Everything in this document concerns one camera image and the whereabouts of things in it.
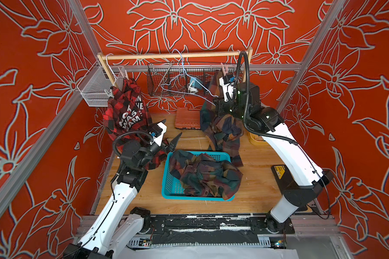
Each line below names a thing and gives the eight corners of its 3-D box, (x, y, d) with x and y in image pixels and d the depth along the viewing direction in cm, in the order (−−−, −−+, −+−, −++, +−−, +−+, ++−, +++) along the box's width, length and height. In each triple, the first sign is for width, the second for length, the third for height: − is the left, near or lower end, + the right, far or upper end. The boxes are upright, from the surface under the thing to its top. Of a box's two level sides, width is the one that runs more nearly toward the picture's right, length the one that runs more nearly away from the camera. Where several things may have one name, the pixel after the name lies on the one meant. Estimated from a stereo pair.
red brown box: (175, 130, 112) (174, 124, 107) (177, 112, 124) (176, 106, 119) (200, 130, 112) (200, 124, 107) (199, 112, 124) (199, 106, 119)
